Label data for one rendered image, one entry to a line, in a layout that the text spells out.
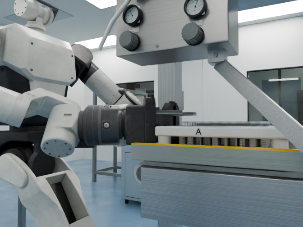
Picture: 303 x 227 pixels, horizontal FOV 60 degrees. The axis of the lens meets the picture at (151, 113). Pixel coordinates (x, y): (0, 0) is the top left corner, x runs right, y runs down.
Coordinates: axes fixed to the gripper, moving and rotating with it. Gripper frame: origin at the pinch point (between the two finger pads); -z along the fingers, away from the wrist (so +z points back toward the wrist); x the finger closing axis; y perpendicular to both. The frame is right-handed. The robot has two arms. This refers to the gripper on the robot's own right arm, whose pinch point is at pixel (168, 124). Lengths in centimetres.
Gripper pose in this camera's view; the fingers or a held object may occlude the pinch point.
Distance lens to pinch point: 58.9
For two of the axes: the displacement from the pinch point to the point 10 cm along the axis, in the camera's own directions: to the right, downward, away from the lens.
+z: -10.0, 0.1, -0.9
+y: 0.9, -0.4, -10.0
